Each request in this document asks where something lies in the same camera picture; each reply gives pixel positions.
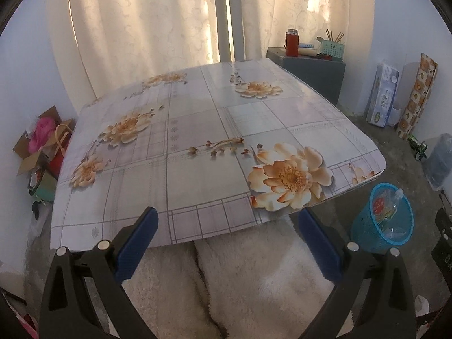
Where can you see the grey window frame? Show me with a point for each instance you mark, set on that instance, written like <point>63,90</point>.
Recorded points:
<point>235,14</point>

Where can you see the grey cabinet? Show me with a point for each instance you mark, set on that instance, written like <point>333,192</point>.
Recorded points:
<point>310,77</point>

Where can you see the pink packet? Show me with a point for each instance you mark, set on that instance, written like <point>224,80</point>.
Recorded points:
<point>30,326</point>

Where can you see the green gift box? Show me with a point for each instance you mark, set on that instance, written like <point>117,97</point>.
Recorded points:
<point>44,187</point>

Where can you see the brown patterned paper roll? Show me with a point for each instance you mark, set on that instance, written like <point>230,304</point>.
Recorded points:
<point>418,95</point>

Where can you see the blue mesh basket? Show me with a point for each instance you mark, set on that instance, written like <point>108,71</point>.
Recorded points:
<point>367,233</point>

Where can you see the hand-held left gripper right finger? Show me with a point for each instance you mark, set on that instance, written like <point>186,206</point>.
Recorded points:
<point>317,249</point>

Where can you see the green toy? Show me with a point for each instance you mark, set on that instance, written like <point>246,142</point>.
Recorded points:
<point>418,148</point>

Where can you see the white tube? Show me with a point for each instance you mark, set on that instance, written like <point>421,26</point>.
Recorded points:
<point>308,50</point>

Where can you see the cardboard box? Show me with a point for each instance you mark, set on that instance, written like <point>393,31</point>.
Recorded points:
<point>28,159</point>

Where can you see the clear water jug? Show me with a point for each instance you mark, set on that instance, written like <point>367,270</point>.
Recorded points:
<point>439,162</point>

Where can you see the green plastic bottle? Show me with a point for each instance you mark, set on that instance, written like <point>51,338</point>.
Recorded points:
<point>396,197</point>

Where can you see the floral tablecloth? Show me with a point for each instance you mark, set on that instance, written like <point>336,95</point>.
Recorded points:
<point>197,162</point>

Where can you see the red gift bag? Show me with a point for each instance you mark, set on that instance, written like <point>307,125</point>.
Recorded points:
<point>58,162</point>

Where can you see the toilet paper pack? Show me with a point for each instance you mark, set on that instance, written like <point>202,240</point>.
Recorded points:
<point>383,95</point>

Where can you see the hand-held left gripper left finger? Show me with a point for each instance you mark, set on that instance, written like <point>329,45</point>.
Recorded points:
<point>137,245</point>

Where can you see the green pen holder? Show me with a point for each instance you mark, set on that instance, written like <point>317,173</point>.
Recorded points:
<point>333,51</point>

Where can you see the cream patterned curtain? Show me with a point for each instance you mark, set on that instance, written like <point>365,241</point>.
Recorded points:
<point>141,24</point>
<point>310,7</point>

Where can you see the person's left leg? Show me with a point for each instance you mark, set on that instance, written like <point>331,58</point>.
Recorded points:
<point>166,296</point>

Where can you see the red thermos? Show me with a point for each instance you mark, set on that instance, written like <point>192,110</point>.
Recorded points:
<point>292,44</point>

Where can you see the pink plush toy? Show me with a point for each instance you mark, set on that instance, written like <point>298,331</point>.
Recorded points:
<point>40,134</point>

